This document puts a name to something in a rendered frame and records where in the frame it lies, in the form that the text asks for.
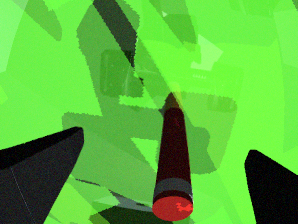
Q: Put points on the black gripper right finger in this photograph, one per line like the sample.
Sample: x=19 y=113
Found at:
x=273 y=189

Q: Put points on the red peg with white band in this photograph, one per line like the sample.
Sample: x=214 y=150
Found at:
x=173 y=194

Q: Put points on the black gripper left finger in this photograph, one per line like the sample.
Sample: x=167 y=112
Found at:
x=32 y=175

